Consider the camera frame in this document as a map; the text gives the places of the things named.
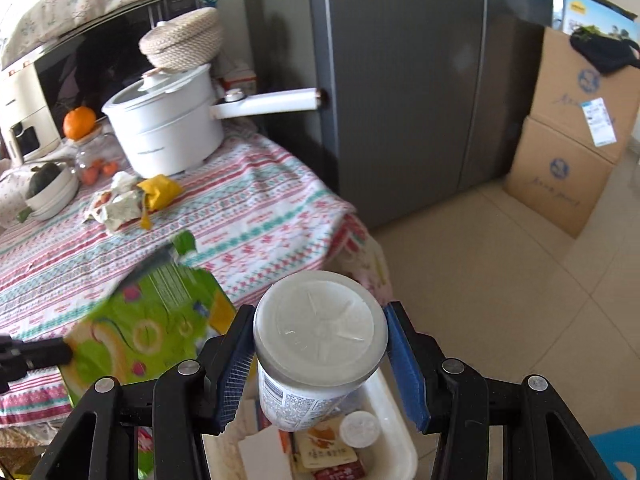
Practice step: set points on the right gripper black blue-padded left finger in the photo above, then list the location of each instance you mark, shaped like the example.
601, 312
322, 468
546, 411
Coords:
193, 399

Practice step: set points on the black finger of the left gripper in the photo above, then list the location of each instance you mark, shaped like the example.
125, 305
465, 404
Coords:
18, 358

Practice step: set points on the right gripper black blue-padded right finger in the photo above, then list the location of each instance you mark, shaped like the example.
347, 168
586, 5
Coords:
541, 438

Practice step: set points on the white yogurt bottle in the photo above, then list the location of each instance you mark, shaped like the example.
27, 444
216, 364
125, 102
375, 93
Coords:
318, 337

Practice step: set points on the small white plastic cup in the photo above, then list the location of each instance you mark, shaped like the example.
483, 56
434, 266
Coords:
360, 429

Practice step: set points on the white paper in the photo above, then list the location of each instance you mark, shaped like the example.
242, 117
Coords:
116, 205

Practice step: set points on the yellow snack wrapper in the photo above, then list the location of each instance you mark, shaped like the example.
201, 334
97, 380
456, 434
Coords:
157, 194

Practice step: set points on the white red snack box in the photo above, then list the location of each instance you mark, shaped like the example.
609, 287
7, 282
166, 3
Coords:
263, 457

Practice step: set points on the beige snack pouch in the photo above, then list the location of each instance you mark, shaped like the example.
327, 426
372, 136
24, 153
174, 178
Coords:
321, 452

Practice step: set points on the white plastic trash bin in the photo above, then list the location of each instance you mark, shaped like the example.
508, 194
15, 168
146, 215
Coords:
392, 456

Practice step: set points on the white stacked bowls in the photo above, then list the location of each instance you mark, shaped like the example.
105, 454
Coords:
54, 196

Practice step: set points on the dark green squash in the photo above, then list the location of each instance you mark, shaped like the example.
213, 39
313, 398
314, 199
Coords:
42, 176

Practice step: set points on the patterned striped tablecloth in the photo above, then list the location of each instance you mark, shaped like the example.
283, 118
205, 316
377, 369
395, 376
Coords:
256, 212

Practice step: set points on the glass teapot with tomatoes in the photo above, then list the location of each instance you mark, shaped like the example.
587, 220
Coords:
98, 156

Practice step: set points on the cream air fryer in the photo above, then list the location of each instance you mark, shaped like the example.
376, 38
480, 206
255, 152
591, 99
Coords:
27, 126

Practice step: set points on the orange tangerine fruit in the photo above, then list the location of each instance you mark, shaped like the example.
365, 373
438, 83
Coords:
78, 123

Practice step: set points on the white electric cooking pot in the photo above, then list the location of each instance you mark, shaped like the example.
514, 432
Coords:
169, 122

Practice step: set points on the black microwave oven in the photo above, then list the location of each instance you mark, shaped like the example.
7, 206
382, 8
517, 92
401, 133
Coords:
84, 68

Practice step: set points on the upper cardboard box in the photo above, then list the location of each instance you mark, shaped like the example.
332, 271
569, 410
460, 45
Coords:
572, 97

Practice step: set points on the woven rattan lidded basket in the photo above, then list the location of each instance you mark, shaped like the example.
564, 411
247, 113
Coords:
185, 42

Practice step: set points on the grey refrigerator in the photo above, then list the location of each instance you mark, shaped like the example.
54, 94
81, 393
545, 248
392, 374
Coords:
420, 99

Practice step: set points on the black cloth on box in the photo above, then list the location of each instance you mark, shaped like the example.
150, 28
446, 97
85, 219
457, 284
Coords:
606, 54

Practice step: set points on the blue picture box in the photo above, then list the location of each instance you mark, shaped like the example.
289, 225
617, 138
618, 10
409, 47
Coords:
605, 17

